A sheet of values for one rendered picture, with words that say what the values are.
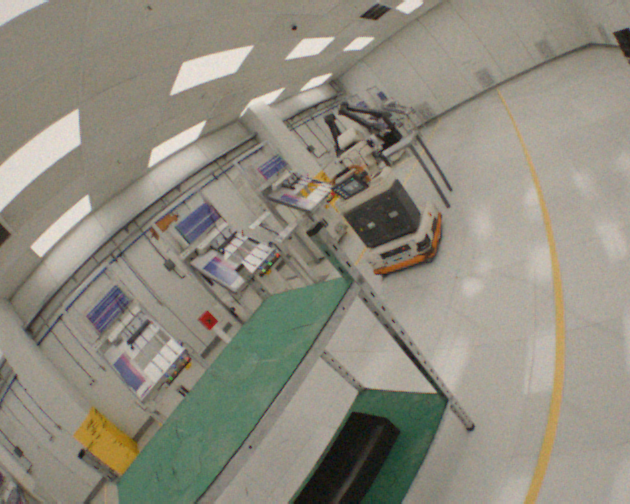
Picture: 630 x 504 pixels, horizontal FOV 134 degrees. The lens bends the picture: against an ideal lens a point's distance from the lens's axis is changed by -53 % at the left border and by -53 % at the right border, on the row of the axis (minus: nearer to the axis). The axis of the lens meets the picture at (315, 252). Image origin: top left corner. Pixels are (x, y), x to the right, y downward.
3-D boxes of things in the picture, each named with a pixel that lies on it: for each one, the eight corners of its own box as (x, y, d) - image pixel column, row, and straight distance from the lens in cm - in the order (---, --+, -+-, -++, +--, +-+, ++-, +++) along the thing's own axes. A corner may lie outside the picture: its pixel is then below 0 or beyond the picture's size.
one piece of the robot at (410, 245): (418, 248, 228) (413, 240, 225) (378, 262, 249) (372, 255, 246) (418, 246, 230) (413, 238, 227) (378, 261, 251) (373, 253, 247)
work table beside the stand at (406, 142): (450, 207, 306) (409, 142, 284) (398, 229, 333) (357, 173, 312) (452, 189, 346) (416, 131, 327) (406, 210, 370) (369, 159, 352)
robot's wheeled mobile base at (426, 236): (436, 259, 232) (421, 235, 221) (375, 278, 263) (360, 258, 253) (444, 216, 287) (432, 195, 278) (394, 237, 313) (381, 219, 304)
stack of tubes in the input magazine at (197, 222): (220, 217, 348) (206, 201, 350) (190, 243, 327) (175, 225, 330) (216, 221, 359) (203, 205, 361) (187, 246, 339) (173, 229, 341)
